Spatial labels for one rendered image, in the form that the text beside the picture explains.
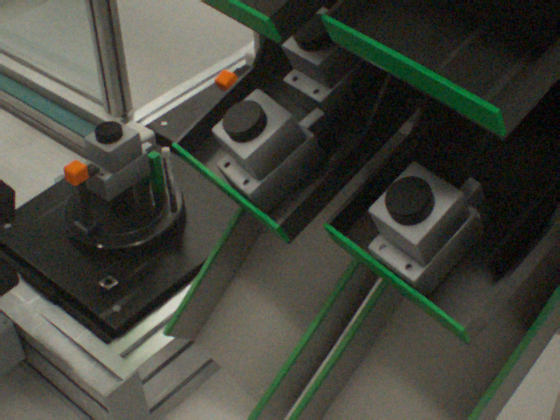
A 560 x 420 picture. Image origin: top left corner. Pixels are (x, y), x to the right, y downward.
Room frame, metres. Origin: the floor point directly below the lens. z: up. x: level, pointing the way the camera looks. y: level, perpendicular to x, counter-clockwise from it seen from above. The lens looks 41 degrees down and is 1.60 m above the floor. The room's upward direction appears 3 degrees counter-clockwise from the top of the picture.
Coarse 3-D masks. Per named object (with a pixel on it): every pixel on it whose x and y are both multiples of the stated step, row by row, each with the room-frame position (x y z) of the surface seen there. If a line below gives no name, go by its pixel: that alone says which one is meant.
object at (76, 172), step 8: (64, 168) 0.69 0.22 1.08; (72, 168) 0.69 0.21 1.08; (80, 168) 0.69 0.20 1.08; (88, 168) 0.71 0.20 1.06; (96, 168) 0.71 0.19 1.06; (72, 176) 0.68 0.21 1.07; (80, 176) 0.69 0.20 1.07; (88, 176) 0.69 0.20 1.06; (72, 184) 0.69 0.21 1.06; (80, 184) 0.69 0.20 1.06; (80, 192) 0.69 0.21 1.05; (80, 200) 0.69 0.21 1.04; (88, 200) 0.69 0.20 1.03; (80, 208) 0.69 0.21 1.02; (88, 208) 0.69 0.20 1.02; (80, 216) 0.69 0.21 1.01; (88, 216) 0.69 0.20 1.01; (88, 224) 0.69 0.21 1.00
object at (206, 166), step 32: (256, 64) 0.59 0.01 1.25; (288, 64) 0.60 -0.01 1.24; (224, 96) 0.57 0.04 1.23; (288, 96) 0.57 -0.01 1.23; (384, 96) 0.50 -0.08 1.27; (416, 96) 0.52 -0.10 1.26; (192, 128) 0.55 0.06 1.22; (352, 128) 0.52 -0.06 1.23; (384, 128) 0.50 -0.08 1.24; (192, 160) 0.52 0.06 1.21; (352, 160) 0.48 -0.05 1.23; (224, 192) 0.50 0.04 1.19; (320, 192) 0.46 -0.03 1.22; (288, 224) 0.44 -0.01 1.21
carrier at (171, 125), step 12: (252, 48) 1.06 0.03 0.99; (252, 60) 1.04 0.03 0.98; (216, 84) 1.00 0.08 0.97; (204, 96) 0.97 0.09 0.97; (216, 96) 0.97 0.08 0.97; (180, 108) 0.95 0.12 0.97; (192, 108) 0.95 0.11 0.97; (204, 108) 0.94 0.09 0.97; (156, 120) 0.92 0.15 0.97; (168, 120) 0.92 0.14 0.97; (180, 120) 0.92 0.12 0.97; (192, 120) 0.92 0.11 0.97; (156, 132) 0.90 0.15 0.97; (168, 132) 0.89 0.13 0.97; (180, 132) 0.89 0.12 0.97; (156, 144) 0.90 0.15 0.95; (168, 144) 0.88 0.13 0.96
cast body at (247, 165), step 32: (256, 96) 0.51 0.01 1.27; (224, 128) 0.48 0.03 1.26; (256, 128) 0.47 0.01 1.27; (288, 128) 0.48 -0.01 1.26; (320, 128) 0.52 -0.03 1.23; (224, 160) 0.50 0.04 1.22; (256, 160) 0.46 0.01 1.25; (288, 160) 0.48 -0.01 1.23; (320, 160) 0.49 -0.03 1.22; (256, 192) 0.46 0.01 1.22; (288, 192) 0.48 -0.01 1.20
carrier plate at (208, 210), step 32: (64, 192) 0.78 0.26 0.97; (192, 192) 0.77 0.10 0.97; (32, 224) 0.73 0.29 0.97; (192, 224) 0.71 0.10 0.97; (224, 224) 0.71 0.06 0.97; (32, 256) 0.67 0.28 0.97; (64, 256) 0.67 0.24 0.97; (160, 256) 0.66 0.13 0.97; (192, 256) 0.66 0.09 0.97; (64, 288) 0.62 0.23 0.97; (96, 288) 0.62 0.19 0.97; (128, 288) 0.62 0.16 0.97; (160, 288) 0.62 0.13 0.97; (96, 320) 0.58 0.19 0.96; (128, 320) 0.57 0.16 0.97
